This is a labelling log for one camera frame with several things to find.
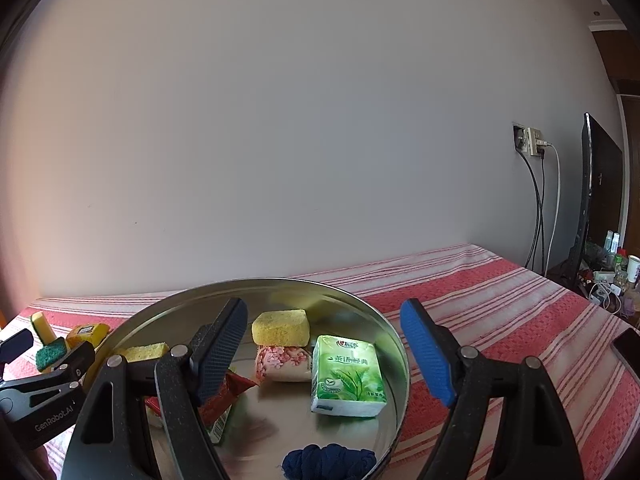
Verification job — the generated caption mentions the yellow green sponge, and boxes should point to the yellow green sponge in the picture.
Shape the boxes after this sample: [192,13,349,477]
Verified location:
[29,311,56,346]
[36,337,67,373]

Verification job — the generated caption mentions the yellow snack packet with label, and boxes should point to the yellow snack packet with label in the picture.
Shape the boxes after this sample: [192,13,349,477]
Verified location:
[65,323,111,349]

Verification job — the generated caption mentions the red brown snack packet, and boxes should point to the red brown snack packet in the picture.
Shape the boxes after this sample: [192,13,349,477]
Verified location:
[144,368,260,428]

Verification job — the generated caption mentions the pale yellow sponge piece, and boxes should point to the pale yellow sponge piece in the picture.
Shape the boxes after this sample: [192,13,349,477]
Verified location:
[115,342,169,363]

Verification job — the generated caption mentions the plain yellow sponge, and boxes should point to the plain yellow sponge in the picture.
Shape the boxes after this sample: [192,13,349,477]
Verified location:
[252,309,310,347]

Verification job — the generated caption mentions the green tea tissue pack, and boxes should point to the green tea tissue pack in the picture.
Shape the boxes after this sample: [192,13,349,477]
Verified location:
[310,335,387,418]

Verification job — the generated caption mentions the black phone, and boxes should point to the black phone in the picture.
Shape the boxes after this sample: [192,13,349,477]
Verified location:
[611,327,640,382]

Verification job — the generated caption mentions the pink floral packet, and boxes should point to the pink floral packet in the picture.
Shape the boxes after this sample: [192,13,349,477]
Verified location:
[255,346,311,382]

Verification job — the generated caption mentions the round metal tin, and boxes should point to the round metal tin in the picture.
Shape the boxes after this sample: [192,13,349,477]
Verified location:
[85,278,409,479]

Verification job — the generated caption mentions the desk clutter bottles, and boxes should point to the desk clutter bottles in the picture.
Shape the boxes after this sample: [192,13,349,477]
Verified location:
[576,240,639,328]

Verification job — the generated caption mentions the blue yarn ball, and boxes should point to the blue yarn ball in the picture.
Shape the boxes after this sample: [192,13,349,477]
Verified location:
[281,443,376,480]

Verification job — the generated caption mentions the black monitor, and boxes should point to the black monitor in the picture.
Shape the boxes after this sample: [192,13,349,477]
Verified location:
[565,113,624,287]

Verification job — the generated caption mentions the black cable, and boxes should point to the black cable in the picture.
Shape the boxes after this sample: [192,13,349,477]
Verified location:
[516,148,548,273]

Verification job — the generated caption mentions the white cable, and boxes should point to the white cable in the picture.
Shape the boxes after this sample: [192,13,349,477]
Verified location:
[542,142,562,276]

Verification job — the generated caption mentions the wall socket with plugs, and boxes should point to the wall socket with plugs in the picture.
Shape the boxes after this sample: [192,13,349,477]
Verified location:
[512,122,549,157]

